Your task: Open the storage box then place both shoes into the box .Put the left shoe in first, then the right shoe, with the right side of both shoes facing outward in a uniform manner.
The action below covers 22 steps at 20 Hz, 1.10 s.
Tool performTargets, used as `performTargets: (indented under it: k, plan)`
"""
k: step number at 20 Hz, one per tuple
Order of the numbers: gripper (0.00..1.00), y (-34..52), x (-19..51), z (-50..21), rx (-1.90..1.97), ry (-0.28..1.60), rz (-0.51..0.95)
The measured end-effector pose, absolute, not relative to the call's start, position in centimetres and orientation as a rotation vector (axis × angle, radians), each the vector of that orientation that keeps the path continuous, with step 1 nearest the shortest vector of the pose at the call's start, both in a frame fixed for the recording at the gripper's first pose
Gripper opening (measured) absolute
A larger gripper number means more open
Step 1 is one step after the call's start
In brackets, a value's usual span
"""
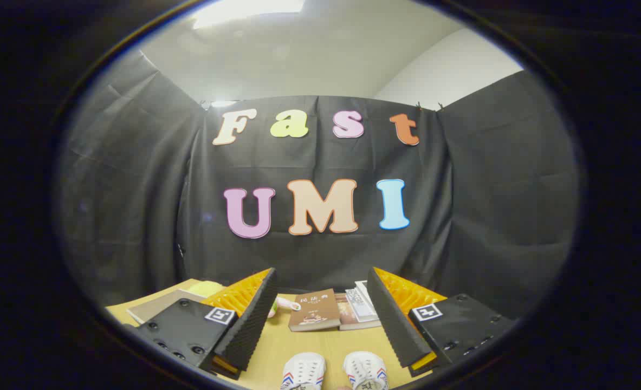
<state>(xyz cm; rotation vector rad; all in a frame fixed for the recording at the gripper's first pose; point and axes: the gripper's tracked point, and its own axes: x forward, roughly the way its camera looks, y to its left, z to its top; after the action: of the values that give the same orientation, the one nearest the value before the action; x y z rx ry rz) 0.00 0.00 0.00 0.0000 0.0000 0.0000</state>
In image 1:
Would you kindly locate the photo cover book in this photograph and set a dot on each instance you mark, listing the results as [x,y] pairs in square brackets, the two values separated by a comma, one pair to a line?
[347,319]

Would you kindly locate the black backdrop cloth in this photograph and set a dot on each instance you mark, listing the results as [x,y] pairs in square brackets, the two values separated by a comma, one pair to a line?
[320,162]

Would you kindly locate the white patterned cover book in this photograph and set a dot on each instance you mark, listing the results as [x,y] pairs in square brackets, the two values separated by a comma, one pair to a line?
[359,306]

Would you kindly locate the pink plush toy green shirt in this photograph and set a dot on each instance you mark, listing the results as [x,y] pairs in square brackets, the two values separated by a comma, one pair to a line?
[287,304]

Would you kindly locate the yellow plush toy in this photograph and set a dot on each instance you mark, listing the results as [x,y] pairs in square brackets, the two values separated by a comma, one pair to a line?
[206,288]

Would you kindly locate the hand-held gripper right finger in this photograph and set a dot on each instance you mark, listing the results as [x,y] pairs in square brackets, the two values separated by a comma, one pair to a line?
[393,319]

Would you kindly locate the brown cover book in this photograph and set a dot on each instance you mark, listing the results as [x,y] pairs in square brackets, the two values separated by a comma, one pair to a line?
[315,311]

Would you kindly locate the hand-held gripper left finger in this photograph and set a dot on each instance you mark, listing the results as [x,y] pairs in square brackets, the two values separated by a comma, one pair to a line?
[255,319]

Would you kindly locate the white canvas shoe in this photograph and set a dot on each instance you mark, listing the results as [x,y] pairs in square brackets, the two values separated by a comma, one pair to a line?
[304,369]
[364,368]

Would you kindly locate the beige storage box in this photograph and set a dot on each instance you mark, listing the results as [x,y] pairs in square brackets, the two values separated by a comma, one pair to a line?
[157,310]

